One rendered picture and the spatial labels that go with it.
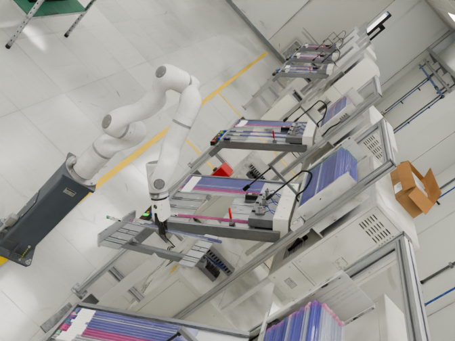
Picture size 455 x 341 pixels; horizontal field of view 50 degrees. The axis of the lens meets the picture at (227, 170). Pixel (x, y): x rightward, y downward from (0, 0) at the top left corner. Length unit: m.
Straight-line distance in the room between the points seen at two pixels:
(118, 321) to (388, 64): 9.77
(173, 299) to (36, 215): 0.90
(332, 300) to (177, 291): 1.41
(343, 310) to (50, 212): 1.68
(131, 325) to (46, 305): 1.10
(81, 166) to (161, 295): 0.91
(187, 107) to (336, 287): 0.97
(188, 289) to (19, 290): 0.92
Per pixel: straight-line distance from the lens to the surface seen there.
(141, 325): 1.97
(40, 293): 3.01
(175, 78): 2.17
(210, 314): 2.91
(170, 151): 2.08
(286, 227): 2.53
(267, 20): 11.20
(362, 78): 7.02
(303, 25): 11.10
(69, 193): 2.64
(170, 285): 2.88
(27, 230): 2.89
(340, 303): 1.66
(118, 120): 2.34
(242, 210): 2.78
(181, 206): 2.85
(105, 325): 1.99
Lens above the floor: 2.28
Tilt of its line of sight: 25 degrees down
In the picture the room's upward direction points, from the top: 49 degrees clockwise
